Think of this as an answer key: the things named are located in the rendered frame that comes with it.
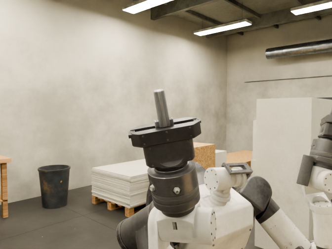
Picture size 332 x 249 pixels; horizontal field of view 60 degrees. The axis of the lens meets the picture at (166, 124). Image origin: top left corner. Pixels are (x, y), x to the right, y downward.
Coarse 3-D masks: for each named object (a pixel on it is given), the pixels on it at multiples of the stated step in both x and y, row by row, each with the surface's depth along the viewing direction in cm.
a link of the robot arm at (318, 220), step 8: (320, 216) 88; (328, 216) 88; (320, 224) 89; (328, 224) 88; (320, 232) 89; (328, 232) 87; (320, 240) 89; (328, 240) 87; (312, 248) 92; (320, 248) 89; (328, 248) 87
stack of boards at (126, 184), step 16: (144, 160) 575; (96, 176) 490; (112, 176) 460; (128, 176) 434; (144, 176) 453; (96, 192) 492; (112, 192) 463; (128, 192) 433; (144, 192) 455; (112, 208) 468; (128, 208) 435
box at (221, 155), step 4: (216, 152) 461; (220, 152) 466; (224, 152) 475; (216, 156) 457; (220, 156) 466; (224, 156) 475; (216, 160) 458; (220, 160) 466; (224, 160) 475; (216, 164) 458; (220, 164) 467
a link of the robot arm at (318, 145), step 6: (324, 120) 92; (330, 120) 88; (324, 126) 91; (330, 126) 88; (324, 132) 89; (330, 132) 88; (318, 138) 92; (324, 138) 90; (330, 138) 89; (312, 144) 92; (318, 144) 90; (324, 144) 88; (330, 144) 88; (312, 150) 91; (318, 150) 89; (324, 150) 88; (330, 150) 87
